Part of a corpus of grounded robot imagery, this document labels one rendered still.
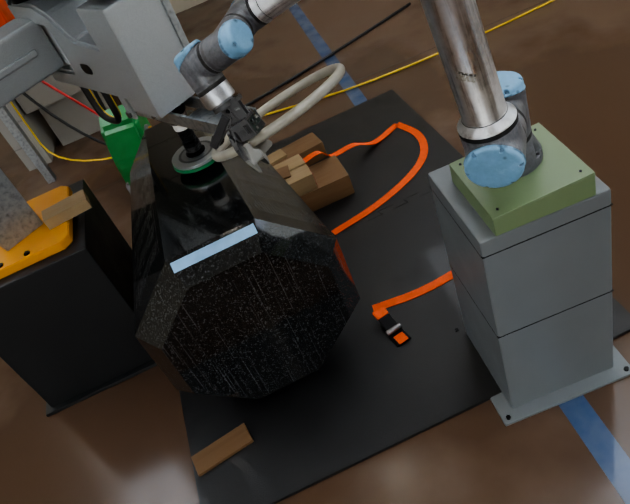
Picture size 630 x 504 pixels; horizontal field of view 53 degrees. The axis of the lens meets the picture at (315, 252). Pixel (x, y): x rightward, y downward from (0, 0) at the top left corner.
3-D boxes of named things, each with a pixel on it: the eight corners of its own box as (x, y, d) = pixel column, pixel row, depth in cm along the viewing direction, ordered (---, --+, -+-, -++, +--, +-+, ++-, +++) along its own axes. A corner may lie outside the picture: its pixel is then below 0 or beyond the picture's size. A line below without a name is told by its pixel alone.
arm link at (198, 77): (187, 44, 160) (163, 63, 166) (217, 86, 165) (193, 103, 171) (205, 32, 167) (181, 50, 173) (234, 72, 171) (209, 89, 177)
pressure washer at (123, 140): (138, 177, 449) (70, 67, 394) (184, 162, 443) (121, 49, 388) (130, 207, 423) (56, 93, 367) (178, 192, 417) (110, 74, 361)
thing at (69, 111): (55, 156, 518) (-12, 61, 463) (65, 92, 618) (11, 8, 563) (125, 127, 517) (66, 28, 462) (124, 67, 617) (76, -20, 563)
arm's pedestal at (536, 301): (561, 284, 266) (545, 112, 212) (635, 373, 228) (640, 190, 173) (450, 330, 267) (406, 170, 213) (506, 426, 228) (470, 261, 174)
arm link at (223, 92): (193, 102, 170) (209, 89, 178) (205, 117, 172) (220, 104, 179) (217, 86, 165) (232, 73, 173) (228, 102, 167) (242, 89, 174)
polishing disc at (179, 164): (226, 134, 263) (224, 131, 263) (215, 164, 248) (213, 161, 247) (180, 144, 269) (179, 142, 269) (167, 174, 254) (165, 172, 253)
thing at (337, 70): (193, 172, 207) (187, 164, 206) (293, 90, 227) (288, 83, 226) (261, 151, 165) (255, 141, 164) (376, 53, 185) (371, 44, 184)
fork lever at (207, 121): (126, 119, 258) (120, 108, 255) (162, 93, 266) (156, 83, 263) (228, 146, 212) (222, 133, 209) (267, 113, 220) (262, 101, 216)
